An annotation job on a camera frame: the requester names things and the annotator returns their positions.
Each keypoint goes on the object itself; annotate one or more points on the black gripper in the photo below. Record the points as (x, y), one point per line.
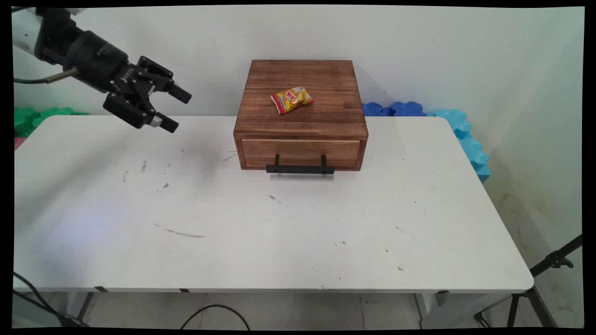
(95, 58)

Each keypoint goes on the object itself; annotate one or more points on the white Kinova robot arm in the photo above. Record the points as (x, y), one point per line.
(23, 37)

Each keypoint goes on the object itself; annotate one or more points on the green foam puzzle mat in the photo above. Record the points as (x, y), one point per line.
(28, 118)

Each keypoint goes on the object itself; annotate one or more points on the pink foam mat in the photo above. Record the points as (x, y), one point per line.
(17, 143)

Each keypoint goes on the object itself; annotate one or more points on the red yellow snack packet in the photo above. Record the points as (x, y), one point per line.
(291, 99)

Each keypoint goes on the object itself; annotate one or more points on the brown wooden drawer cabinet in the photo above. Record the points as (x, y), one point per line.
(302, 116)

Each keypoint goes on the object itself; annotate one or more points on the wooden drawer front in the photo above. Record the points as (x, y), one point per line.
(300, 153)

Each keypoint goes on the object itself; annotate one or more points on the grey metal table leg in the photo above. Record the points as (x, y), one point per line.
(84, 304)

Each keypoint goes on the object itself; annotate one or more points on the dark blue foam puzzle mat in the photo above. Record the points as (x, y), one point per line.
(393, 110)

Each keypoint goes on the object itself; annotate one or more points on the cyan foam puzzle mat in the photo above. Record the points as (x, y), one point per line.
(468, 139)

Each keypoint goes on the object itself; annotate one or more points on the white table leg panel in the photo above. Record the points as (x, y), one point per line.
(447, 311)

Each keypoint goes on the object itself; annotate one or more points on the black tripod stand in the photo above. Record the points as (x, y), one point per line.
(554, 260)

